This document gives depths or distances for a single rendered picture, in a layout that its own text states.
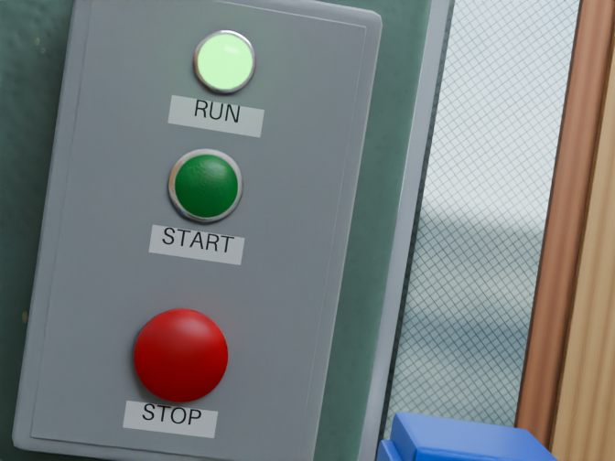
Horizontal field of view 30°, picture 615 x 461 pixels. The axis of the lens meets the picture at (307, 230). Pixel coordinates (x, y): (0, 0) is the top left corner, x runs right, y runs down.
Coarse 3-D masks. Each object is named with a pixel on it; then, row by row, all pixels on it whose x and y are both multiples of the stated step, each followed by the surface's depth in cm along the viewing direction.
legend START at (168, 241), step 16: (160, 240) 37; (176, 240) 37; (192, 240) 37; (208, 240) 37; (224, 240) 37; (240, 240) 37; (192, 256) 37; (208, 256) 37; (224, 256) 37; (240, 256) 37
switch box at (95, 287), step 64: (128, 0) 36; (192, 0) 36; (256, 0) 37; (64, 64) 37; (128, 64) 36; (192, 64) 37; (256, 64) 37; (320, 64) 37; (64, 128) 36; (128, 128) 37; (192, 128) 37; (320, 128) 37; (64, 192) 37; (128, 192) 37; (256, 192) 37; (320, 192) 38; (64, 256) 37; (128, 256) 37; (256, 256) 37; (320, 256) 38; (64, 320) 37; (128, 320) 37; (256, 320) 38; (320, 320) 38; (64, 384) 37; (128, 384) 37; (256, 384) 38; (320, 384) 38; (64, 448) 37; (128, 448) 38; (192, 448) 38; (256, 448) 38
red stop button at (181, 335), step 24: (168, 312) 37; (192, 312) 37; (144, 336) 36; (168, 336) 36; (192, 336) 36; (216, 336) 37; (144, 360) 36; (168, 360) 36; (192, 360) 36; (216, 360) 37; (144, 384) 37; (168, 384) 36; (192, 384) 37; (216, 384) 37
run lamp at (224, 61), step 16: (224, 32) 36; (208, 48) 36; (224, 48) 36; (240, 48) 36; (208, 64) 36; (224, 64) 36; (240, 64) 36; (208, 80) 36; (224, 80) 36; (240, 80) 36
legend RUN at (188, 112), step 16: (176, 96) 37; (176, 112) 37; (192, 112) 37; (208, 112) 37; (224, 112) 37; (240, 112) 37; (256, 112) 37; (208, 128) 37; (224, 128) 37; (240, 128) 37; (256, 128) 37
